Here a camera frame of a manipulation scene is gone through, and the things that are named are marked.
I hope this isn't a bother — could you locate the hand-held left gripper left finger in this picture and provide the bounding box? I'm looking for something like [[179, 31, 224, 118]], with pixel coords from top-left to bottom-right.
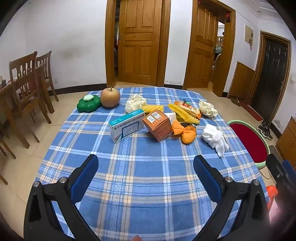
[[24, 154, 102, 241]]

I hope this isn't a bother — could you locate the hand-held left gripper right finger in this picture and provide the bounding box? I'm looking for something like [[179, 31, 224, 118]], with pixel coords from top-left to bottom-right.
[[193, 155, 271, 241]]

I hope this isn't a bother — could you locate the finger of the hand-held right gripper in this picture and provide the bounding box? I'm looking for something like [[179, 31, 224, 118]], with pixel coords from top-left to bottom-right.
[[282, 159, 296, 179], [265, 153, 287, 186]]

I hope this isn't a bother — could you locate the orange plastic stool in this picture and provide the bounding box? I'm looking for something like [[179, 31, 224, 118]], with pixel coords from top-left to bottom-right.
[[266, 185, 277, 210]]

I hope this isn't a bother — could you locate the wooden cabinet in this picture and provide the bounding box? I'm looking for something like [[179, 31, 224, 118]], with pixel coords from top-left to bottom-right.
[[276, 116, 296, 168]]

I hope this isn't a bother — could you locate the black sneaker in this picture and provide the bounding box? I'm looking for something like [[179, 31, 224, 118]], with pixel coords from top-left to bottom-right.
[[262, 126, 274, 140], [257, 120, 270, 136]]

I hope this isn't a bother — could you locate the red stool with green rim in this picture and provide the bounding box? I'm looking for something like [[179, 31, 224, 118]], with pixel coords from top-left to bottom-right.
[[227, 120, 270, 170]]

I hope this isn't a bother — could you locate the white cloth glove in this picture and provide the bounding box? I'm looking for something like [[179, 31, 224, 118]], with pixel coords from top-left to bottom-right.
[[202, 123, 229, 157]]

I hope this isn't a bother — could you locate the orange candy-shaped pouch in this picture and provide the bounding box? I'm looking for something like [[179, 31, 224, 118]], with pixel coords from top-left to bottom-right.
[[171, 120, 197, 144]]

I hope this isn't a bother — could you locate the blue plaid blanket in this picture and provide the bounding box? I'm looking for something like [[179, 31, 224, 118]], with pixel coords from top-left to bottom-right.
[[38, 87, 273, 241]]

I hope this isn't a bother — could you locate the red doormat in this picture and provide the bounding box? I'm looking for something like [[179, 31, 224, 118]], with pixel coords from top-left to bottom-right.
[[240, 104, 264, 121]]

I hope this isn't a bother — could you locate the white teal medicine box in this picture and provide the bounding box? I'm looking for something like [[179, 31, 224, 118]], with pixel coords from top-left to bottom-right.
[[108, 109, 146, 143]]

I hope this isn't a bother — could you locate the crumpled cream plastic wrap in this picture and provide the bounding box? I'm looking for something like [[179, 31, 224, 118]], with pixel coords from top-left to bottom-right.
[[199, 100, 218, 119]]

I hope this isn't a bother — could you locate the orange cardboard box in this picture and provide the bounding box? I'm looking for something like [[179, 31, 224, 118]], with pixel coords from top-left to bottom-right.
[[142, 110, 174, 142]]

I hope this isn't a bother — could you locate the orange snack packet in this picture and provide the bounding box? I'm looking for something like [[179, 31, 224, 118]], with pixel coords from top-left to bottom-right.
[[174, 100, 201, 116]]

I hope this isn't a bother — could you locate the green toy bell pepper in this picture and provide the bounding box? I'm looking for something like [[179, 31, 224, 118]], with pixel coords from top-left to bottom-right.
[[77, 94, 102, 113]]

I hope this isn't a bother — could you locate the red yellow apple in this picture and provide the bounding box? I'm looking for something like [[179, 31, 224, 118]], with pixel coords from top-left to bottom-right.
[[100, 86, 121, 108]]

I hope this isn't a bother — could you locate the dark metal entrance door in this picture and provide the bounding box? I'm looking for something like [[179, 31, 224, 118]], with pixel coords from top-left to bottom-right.
[[251, 38, 288, 121]]

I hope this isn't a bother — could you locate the crumpled white plastic bag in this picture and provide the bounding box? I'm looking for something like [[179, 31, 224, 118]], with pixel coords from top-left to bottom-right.
[[125, 94, 147, 113]]

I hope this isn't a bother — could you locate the leaning wooden board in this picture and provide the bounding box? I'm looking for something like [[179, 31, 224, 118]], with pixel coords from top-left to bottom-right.
[[228, 61, 256, 100]]

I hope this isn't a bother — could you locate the wooden panel door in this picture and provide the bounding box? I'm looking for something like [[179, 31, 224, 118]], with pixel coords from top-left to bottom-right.
[[117, 0, 163, 86], [184, 0, 219, 90]]

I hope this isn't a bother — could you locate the beige wall panel box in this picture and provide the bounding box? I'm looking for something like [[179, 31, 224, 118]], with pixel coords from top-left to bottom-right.
[[245, 25, 254, 44]]

